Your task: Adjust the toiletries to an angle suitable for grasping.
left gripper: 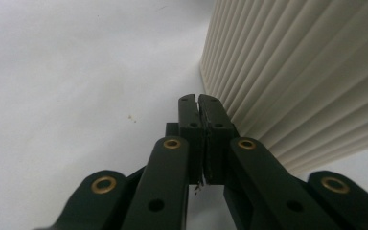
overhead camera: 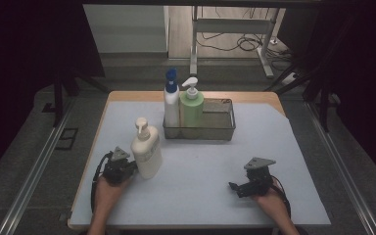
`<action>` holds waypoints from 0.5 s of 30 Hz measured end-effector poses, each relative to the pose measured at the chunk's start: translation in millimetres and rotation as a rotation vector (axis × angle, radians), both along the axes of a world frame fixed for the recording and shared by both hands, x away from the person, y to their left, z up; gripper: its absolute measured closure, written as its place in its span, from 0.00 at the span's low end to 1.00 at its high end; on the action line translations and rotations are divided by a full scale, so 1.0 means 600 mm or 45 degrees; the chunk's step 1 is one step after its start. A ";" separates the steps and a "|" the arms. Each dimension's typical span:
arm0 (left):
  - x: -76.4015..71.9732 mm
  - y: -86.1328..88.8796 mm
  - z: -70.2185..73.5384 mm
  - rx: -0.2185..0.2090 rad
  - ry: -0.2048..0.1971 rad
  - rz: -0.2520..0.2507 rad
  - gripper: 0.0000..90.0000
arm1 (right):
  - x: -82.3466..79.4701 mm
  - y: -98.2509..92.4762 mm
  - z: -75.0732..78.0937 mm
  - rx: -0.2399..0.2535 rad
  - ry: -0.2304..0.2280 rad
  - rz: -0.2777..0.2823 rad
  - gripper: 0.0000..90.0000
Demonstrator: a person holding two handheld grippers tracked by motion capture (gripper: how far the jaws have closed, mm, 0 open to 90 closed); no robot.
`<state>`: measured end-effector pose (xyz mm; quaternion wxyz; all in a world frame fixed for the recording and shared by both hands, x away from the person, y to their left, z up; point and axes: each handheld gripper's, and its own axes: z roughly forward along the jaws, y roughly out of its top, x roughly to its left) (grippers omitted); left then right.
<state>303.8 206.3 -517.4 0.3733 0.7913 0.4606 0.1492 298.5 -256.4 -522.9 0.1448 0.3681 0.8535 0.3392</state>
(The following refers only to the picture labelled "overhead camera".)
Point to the green pump bottle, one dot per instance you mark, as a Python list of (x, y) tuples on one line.
[(192, 111)]

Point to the black metal stand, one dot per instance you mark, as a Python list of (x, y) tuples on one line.
[(58, 98), (323, 98)]

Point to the metal mesh basket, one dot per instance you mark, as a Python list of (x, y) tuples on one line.
[(218, 124)]

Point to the white cabinet panel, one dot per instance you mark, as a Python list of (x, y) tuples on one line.
[(127, 29)]

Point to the person's left hand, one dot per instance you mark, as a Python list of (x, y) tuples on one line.
[(111, 196)]

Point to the white bottle with blue cap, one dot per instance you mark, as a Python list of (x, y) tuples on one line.
[(171, 107)]

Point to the aluminium rail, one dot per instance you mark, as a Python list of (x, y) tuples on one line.
[(36, 169), (342, 169)]

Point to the pale blue table mat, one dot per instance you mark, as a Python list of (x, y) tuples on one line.
[(202, 196)]

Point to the cream pump bottle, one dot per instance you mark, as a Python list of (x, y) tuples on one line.
[(147, 153)]

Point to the white power strip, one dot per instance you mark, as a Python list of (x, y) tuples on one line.
[(290, 79)]

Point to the person's right hand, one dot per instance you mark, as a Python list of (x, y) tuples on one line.
[(272, 205)]

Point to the dark curtain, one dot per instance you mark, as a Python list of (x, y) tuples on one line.
[(19, 65), (365, 81)]

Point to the white desk frame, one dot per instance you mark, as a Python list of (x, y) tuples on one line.
[(231, 25)]

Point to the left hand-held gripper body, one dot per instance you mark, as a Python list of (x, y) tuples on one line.
[(117, 171)]

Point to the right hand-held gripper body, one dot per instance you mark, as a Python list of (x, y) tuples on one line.
[(258, 179)]

